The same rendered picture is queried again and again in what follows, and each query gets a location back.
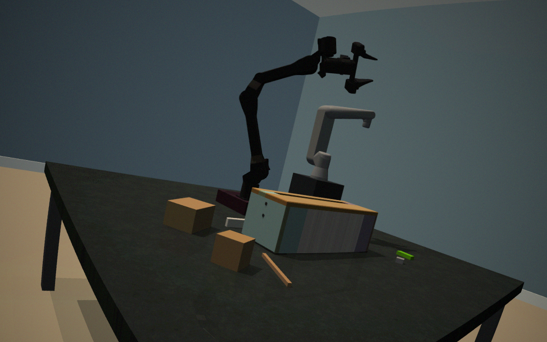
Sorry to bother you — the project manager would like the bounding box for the tan cardboard-coloured block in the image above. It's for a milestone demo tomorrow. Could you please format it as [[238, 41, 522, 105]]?
[[163, 198, 216, 234]]

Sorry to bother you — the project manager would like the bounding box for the brown cardboard box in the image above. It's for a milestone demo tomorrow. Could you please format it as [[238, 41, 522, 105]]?
[[211, 230, 256, 272]]

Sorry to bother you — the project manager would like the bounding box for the green rectangular bar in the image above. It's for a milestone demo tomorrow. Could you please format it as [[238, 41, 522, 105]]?
[[396, 251, 414, 260]]

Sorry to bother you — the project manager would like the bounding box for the tan wooden stick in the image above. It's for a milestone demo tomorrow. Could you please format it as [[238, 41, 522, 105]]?
[[262, 253, 292, 287]]

